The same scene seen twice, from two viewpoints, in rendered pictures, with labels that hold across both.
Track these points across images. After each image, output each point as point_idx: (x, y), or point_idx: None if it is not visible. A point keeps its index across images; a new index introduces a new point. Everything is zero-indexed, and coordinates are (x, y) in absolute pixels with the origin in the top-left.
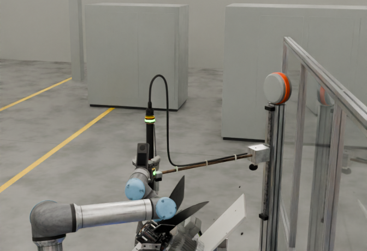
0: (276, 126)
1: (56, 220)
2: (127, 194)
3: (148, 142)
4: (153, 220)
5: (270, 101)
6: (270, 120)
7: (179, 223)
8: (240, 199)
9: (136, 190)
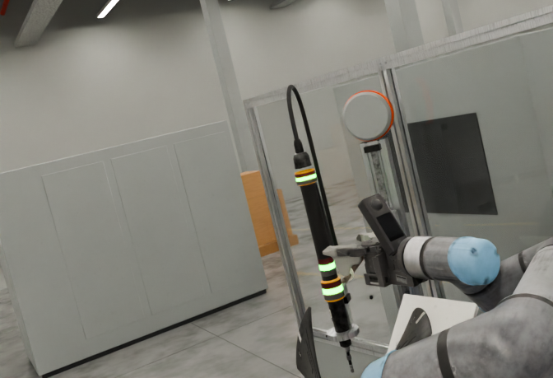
0: (392, 172)
1: (552, 339)
2: (479, 272)
3: (320, 223)
4: None
5: (369, 137)
6: (378, 167)
7: None
8: (409, 302)
9: (490, 253)
